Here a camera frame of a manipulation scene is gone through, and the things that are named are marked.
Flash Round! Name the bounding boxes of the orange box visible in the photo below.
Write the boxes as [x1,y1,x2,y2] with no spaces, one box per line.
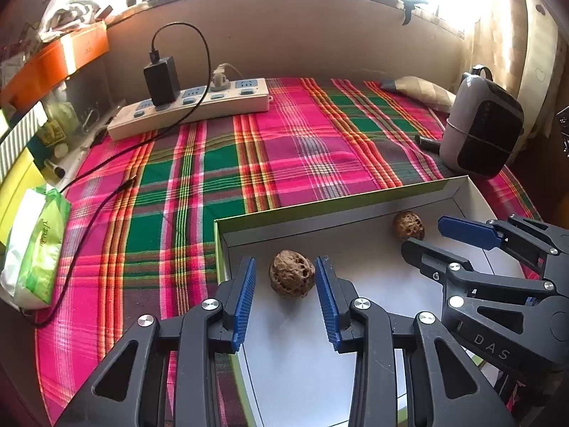
[1,21,109,110]

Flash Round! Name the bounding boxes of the black charging cable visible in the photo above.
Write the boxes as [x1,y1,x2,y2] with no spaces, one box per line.
[33,20,213,328]

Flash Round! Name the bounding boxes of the green tissue pack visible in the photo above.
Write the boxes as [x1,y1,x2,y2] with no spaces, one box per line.
[1,184,71,310]

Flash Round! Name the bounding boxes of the yellow green box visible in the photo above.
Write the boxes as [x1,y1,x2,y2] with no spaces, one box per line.
[0,148,45,246]

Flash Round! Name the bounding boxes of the white plug with cable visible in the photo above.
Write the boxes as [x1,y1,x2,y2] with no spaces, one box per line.
[209,63,243,91]

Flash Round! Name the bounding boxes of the striped white box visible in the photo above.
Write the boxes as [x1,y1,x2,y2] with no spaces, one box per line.
[0,101,47,182]

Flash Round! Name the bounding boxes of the small brown walnut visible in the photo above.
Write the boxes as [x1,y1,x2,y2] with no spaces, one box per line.
[393,210,425,241]

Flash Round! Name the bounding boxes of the black power adapter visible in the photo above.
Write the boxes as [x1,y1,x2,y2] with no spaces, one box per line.
[143,49,180,107]

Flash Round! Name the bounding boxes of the beige power strip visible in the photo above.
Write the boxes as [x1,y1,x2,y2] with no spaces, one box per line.
[107,78,270,141]

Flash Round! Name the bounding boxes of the beige patterned curtain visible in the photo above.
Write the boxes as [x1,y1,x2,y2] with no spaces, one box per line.
[468,0,567,154]

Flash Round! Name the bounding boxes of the grey black space heater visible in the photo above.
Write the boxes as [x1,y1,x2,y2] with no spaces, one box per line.
[415,65,524,178]

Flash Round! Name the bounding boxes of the beige pillow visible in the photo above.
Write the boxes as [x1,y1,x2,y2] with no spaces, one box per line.
[381,76,456,114]

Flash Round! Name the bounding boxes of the large brown walnut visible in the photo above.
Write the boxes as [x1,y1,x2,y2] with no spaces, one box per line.
[268,250,315,299]

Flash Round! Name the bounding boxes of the green white cardboard tray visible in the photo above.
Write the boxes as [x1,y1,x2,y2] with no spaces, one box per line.
[214,176,522,426]

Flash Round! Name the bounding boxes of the plaid pink green cloth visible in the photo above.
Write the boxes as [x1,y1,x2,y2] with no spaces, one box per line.
[33,76,544,427]

